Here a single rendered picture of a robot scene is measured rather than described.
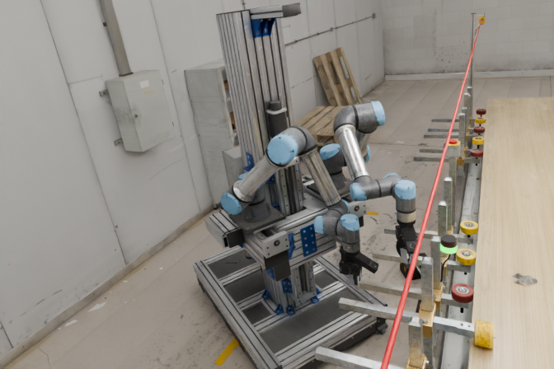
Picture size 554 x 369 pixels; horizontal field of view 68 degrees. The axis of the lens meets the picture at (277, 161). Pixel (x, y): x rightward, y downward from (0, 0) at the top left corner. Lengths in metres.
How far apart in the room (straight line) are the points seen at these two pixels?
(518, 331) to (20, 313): 3.04
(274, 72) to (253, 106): 0.21
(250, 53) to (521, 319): 1.58
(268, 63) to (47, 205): 2.02
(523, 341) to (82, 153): 3.03
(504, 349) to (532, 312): 0.22
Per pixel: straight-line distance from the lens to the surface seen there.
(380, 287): 1.90
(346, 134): 1.83
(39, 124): 3.35
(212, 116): 4.15
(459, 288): 1.84
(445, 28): 9.57
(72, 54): 3.51
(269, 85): 2.17
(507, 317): 1.76
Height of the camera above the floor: 2.05
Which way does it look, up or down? 21 degrees down
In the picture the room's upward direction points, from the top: 9 degrees counter-clockwise
